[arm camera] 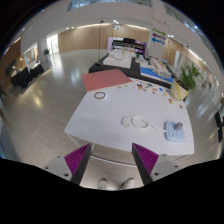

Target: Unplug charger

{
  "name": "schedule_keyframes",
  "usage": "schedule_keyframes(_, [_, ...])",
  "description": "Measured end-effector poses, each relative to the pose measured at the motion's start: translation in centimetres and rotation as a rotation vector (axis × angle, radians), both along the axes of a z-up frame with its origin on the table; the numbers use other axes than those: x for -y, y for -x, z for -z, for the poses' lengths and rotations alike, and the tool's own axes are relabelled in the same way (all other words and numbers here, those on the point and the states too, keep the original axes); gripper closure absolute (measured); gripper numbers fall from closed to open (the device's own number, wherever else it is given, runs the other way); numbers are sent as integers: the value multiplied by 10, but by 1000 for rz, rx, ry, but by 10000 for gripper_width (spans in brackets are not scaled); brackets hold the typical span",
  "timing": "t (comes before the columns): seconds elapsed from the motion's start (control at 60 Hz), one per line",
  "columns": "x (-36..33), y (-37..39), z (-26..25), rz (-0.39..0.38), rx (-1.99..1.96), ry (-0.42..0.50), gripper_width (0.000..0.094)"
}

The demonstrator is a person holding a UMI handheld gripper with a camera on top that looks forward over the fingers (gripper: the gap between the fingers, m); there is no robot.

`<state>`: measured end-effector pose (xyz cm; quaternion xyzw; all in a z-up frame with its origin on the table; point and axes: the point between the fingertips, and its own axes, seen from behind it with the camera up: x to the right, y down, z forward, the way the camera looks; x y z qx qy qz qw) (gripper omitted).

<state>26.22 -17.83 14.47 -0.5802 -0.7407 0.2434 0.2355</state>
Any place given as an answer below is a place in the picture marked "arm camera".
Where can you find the blue mat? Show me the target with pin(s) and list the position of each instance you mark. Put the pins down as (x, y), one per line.
(147, 72)

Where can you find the right white shoe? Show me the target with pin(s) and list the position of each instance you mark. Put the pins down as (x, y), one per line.
(128, 184)

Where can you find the black display table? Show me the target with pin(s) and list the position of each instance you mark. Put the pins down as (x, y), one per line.
(134, 71)

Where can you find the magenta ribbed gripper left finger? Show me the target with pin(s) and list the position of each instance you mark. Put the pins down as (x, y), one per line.
(72, 166)

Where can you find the black piano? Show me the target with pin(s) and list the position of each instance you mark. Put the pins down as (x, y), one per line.
(127, 43)

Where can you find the black draped table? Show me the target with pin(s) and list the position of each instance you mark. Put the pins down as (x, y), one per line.
(24, 77)

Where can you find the grey charger plug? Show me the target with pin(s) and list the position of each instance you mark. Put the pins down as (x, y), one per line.
(178, 126)

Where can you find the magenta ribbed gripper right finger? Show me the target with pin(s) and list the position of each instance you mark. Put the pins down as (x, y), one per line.
(152, 166)

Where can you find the white table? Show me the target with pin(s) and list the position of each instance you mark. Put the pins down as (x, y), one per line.
(117, 117)

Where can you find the pink rectangular mat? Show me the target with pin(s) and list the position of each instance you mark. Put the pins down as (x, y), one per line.
(104, 79)

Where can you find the white shoe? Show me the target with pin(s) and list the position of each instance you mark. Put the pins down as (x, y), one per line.
(103, 184)
(128, 184)

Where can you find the left white shoe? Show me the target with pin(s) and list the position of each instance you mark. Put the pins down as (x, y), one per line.
(103, 184)

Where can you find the small distant potted plant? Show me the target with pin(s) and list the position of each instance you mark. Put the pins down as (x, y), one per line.
(46, 52)

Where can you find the potted green plant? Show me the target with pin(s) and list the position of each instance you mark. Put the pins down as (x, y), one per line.
(181, 86)

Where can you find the light blue power strip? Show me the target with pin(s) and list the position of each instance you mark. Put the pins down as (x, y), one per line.
(173, 135)

